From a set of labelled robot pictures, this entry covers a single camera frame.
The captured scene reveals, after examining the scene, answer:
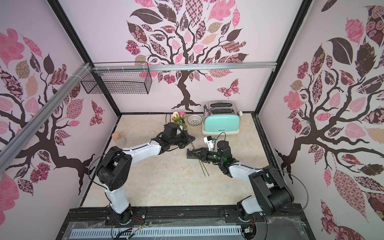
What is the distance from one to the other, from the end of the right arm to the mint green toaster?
0.27 meters

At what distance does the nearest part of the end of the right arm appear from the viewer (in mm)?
682

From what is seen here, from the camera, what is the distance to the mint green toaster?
98cm
